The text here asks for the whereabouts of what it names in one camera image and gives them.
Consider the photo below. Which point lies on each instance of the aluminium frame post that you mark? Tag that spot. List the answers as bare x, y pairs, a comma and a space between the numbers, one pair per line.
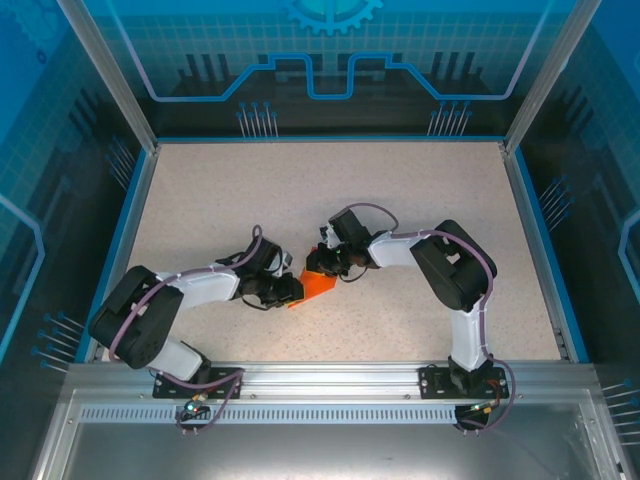
111, 75
550, 75

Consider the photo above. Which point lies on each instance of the orange square paper sheet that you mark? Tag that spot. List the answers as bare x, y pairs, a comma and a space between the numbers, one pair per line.
317, 290

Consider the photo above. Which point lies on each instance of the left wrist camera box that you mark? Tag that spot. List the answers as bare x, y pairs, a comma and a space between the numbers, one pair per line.
287, 261

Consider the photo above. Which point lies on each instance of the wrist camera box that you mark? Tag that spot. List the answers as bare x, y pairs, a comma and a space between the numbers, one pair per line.
327, 236
287, 261

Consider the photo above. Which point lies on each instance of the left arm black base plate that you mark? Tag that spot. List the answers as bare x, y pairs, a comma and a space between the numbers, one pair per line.
225, 382

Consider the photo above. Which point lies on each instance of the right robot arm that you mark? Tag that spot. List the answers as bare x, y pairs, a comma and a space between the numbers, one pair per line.
395, 252

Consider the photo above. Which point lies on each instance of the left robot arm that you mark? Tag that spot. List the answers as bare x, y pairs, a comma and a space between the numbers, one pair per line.
210, 287

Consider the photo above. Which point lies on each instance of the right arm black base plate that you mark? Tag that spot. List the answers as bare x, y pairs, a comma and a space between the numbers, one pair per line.
432, 382

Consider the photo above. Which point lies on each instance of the grey metal shelf plate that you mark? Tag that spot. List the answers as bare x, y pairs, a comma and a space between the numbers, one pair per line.
320, 450

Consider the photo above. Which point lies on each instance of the aluminium mounting rail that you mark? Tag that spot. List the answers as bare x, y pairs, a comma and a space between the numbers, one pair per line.
330, 380

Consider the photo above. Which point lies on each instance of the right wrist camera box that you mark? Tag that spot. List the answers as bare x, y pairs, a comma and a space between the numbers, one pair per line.
327, 236

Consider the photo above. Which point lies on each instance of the blue table edge strip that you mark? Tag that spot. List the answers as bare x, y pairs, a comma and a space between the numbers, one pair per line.
564, 300
121, 225

